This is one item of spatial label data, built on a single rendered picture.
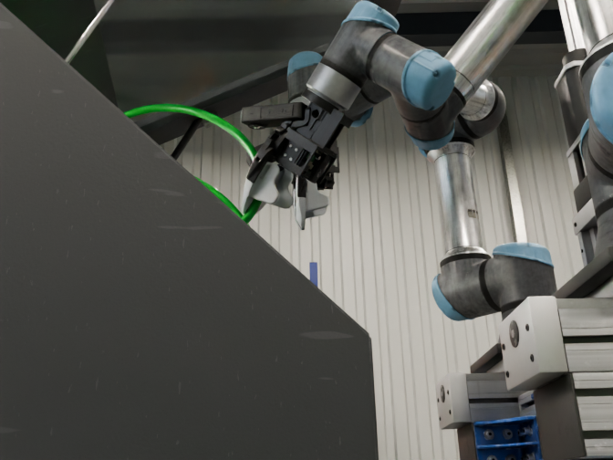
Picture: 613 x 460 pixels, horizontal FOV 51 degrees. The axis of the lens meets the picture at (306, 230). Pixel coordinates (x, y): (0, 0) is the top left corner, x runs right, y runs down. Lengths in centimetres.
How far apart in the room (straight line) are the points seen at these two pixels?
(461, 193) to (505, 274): 25
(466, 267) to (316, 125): 60
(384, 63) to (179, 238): 39
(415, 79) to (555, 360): 40
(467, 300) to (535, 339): 66
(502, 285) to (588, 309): 58
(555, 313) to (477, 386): 50
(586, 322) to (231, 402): 42
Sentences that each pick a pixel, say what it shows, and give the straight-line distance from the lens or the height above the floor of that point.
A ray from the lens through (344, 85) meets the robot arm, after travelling 97.
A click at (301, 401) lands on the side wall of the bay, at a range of 73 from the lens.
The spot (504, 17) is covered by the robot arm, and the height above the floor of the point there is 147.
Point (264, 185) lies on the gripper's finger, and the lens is 99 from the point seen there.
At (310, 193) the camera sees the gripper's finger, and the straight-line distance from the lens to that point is 116.
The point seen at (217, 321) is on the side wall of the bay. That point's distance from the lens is 74.
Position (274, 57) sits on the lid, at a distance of 163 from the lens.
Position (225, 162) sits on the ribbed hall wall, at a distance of 863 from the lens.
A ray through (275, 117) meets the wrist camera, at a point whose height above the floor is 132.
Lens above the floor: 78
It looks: 23 degrees up
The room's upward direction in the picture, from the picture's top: 1 degrees counter-clockwise
